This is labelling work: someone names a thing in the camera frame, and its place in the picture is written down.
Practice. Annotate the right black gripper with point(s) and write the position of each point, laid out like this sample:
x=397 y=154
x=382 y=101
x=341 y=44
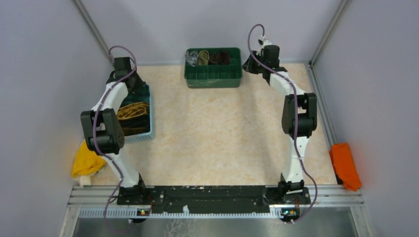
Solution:
x=248 y=65

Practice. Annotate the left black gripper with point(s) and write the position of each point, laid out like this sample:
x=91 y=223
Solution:
x=140 y=85

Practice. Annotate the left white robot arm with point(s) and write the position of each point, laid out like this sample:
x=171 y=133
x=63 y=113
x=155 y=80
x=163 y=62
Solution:
x=103 y=132

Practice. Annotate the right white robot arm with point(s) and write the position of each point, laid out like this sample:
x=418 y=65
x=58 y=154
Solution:
x=299 y=116

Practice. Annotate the yellow patterned tie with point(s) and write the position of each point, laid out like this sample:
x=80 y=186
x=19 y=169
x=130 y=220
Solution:
x=133 y=110

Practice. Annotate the dark navy tie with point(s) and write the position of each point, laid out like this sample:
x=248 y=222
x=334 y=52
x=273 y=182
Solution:
x=136 y=125

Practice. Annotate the red black rolled tie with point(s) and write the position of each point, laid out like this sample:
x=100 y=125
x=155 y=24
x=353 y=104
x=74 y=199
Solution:
x=224 y=58

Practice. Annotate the green compartment organizer box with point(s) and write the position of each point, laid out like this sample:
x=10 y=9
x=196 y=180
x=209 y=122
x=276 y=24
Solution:
x=215 y=76

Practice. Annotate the light blue plastic basket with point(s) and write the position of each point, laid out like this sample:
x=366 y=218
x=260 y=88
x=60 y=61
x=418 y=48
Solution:
x=142 y=95

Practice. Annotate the brown rolled tie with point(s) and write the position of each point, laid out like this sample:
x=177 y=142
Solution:
x=213 y=58

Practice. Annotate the silver rolled tie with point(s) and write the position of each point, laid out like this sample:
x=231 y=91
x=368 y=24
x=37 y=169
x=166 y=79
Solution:
x=191 y=58

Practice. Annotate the olive rolled tie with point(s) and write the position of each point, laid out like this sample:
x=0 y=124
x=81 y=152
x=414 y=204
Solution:
x=203 y=58

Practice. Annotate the yellow cloth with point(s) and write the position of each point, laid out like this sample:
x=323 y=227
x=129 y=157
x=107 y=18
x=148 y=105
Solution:
x=86 y=164

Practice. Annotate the orange cloth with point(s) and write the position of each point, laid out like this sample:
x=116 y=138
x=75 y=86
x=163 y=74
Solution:
x=344 y=166

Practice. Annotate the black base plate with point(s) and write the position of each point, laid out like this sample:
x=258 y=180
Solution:
x=210 y=199

